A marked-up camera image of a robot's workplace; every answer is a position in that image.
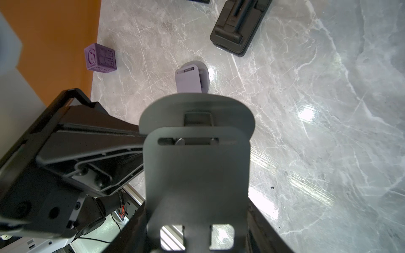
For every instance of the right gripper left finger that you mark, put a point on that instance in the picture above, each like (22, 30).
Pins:
(133, 237)

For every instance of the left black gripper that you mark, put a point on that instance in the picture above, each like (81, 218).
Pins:
(57, 162)

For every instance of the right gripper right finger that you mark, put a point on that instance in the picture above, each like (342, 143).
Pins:
(261, 237)

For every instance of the dark grey round phone stand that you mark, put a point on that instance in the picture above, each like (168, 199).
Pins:
(196, 159)

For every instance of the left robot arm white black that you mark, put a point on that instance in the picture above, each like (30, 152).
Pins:
(20, 105)

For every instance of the grey round stand left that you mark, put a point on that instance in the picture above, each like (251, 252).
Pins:
(192, 77)

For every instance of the black folded phone stand left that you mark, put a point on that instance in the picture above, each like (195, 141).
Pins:
(237, 25)

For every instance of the purple cube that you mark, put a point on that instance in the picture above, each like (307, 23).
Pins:
(99, 58)

